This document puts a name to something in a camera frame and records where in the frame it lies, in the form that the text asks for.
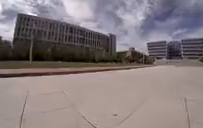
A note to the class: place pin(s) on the low bushes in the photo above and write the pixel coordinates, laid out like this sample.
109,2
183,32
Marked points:
139,58

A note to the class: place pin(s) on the pale concrete pavement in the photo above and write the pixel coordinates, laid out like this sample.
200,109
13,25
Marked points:
122,96

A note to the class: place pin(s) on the dark kerb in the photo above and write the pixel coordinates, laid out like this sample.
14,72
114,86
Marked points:
55,72

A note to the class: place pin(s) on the row of dark trees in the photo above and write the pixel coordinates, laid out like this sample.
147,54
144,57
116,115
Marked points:
55,53

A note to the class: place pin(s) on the long grey office building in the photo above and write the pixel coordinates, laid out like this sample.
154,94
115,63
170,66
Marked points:
62,35

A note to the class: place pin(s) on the grass strip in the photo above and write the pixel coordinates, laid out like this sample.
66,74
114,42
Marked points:
49,64

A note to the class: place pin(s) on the pale sidewalk strip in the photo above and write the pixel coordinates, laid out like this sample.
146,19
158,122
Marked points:
39,70

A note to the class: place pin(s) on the pale pole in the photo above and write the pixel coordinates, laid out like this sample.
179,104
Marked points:
31,50

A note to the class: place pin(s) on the glass and white office building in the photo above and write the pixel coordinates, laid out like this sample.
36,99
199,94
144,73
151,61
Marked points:
175,49

